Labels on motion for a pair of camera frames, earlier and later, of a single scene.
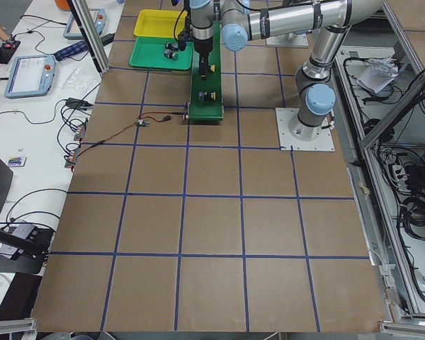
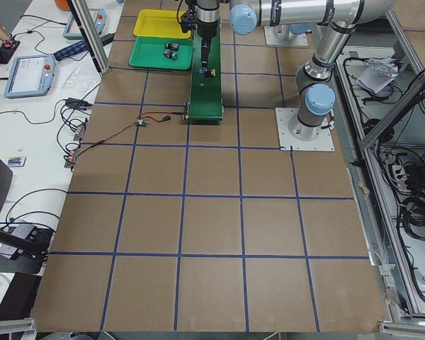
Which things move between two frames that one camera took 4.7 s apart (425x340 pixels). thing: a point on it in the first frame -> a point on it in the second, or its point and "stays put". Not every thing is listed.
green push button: x=172 y=46 stays put
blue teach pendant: x=30 y=76 stays put
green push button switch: x=169 y=54 stays put
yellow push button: x=205 y=95 -> x=212 y=72
